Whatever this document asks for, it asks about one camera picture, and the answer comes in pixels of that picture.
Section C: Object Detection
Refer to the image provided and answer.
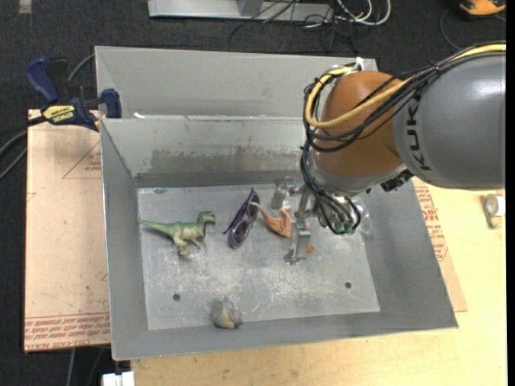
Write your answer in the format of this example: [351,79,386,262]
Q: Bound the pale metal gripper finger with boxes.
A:
[270,177,302,211]
[284,220,312,266]

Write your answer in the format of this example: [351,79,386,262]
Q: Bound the orange-tan toy animal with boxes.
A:
[250,201,315,255]

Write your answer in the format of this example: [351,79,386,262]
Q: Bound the purple sunglasses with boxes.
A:
[222,187,262,250]

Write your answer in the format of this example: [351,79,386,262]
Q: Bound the grey metal bin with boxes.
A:
[93,45,459,362]

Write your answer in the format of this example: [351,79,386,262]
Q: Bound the green toy dinosaur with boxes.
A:
[138,210,217,257]

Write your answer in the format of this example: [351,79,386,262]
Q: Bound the clear tape roll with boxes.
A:
[481,193,506,229]

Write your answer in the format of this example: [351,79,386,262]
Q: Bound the brown cardboard board, red print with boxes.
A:
[23,109,468,354]

